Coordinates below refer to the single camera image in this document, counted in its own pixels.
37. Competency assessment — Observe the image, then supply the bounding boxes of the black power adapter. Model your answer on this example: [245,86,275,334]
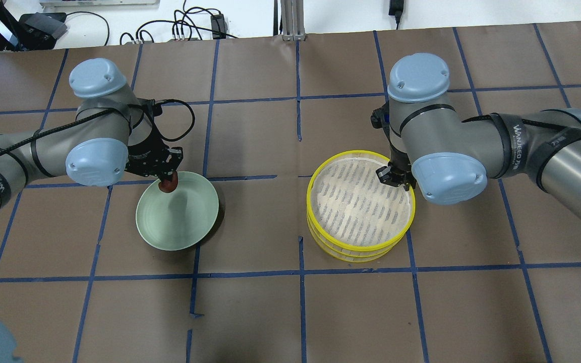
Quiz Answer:
[210,14,227,38]

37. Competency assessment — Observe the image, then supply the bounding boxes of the silver robot arm by plate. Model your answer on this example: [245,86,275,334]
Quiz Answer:
[0,58,184,209]

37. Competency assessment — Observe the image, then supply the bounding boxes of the pale green plate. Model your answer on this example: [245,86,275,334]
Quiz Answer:
[135,171,219,251]

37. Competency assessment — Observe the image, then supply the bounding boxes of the yellow steamer layer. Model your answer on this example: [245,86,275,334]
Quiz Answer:
[305,150,417,251]
[305,217,413,263]

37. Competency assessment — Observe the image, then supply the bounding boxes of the brown bun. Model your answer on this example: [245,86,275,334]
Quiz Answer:
[158,178,175,193]

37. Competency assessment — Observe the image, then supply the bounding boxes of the black gripper by plate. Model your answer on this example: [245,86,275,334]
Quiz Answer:
[125,144,184,189]

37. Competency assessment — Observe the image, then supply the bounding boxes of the black gripper over steamer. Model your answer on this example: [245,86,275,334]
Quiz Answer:
[375,164,417,191]

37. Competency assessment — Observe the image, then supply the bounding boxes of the black camera stand base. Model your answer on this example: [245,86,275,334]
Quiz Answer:
[19,12,68,50]

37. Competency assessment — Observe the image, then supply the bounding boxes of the aluminium frame post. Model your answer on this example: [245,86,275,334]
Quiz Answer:
[280,0,306,41]

